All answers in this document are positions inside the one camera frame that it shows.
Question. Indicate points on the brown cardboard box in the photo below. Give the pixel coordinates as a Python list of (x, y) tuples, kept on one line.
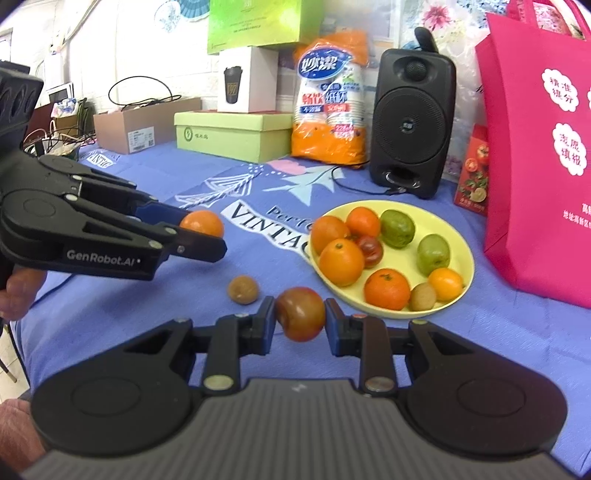
[(138, 129)]

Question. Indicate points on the bumpy tangerine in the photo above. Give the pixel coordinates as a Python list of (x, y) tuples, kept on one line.
[(387, 288), (363, 221)]

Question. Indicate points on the small red box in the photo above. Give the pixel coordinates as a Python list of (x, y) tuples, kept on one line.
[(473, 175)]

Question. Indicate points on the green guava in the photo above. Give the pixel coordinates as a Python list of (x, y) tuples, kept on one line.
[(433, 254), (397, 227)]

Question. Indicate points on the flat green box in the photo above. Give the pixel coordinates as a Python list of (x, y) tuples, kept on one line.
[(231, 138)]

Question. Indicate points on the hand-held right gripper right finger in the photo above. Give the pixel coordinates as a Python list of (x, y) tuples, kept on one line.
[(334, 325)]

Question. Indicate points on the blue printed tablecloth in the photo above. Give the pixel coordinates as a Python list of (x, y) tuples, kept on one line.
[(138, 318)]

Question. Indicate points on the blue paper fan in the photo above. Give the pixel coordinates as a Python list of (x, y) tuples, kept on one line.
[(194, 7)]

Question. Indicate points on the yellow plastic plate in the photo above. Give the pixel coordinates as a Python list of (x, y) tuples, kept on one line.
[(406, 261)]

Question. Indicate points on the person's left hand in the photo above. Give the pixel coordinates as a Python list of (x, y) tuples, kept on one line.
[(21, 295)]

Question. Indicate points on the brown kiwi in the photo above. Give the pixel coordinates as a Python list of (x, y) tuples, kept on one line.
[(243, 290), (423, 297)]

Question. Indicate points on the small orange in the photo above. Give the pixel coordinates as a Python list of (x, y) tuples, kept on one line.
[(203, 224)]

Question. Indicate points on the large smooth orange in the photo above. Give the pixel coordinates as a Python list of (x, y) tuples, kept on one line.
[(341, 261)]

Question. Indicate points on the black speaker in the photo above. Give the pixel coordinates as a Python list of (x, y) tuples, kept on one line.
[(411, 124)]

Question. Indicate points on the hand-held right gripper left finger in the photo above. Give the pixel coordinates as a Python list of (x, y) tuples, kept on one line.
[(268, 323)]

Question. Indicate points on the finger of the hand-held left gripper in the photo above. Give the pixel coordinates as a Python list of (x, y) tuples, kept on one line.
[(198, 247), (159, 214)]

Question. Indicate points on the large green gift box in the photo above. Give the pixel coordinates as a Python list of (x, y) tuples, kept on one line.
[(263, 23)]

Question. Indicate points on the pink tote bag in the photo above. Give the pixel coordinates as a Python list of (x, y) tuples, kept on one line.
[(531, 184)]

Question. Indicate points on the orange paper cup pack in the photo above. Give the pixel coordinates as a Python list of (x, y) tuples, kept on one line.
[(328, 115)]

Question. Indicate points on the round pale paper decoration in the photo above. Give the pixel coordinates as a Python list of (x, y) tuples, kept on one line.
[(167, 9)]

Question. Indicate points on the floral wall cloth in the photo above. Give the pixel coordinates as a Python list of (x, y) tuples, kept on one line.
[(461, 32)]

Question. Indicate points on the white cup box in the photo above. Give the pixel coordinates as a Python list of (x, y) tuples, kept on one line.
[(247, 78)]

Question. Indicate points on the small yellow citrus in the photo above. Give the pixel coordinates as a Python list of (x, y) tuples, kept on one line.
[(445, 284)]

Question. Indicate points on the red green tomato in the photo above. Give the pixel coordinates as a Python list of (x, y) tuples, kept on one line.
[(300, 314)]

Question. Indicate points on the dark red tomato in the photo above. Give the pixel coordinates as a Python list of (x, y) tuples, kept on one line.
[(371, 251)]

